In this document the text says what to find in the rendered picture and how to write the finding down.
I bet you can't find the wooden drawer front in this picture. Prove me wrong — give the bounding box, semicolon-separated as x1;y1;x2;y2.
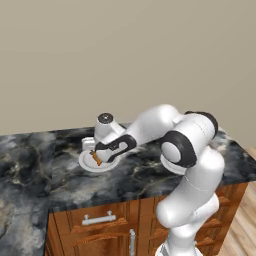
52;201;130;235

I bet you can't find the white round plate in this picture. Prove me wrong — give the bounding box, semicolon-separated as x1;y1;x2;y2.
78;148;121;174

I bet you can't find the brown pastry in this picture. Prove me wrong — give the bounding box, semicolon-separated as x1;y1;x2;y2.
89;149;103;167

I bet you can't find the wooden drawer cabinet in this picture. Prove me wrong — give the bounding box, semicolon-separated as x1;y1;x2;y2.
135;181;250;256

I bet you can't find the wooden cupboard door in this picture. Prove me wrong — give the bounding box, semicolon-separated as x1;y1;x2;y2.
59;229;135;256

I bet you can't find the silver cupboard door handle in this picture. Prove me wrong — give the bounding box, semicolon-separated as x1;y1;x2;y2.
128;228;137;256

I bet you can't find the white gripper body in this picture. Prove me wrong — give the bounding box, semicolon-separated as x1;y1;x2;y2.
81;136;97;152

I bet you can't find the silver drawer handle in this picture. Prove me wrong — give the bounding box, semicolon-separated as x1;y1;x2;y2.
81;210;117;227

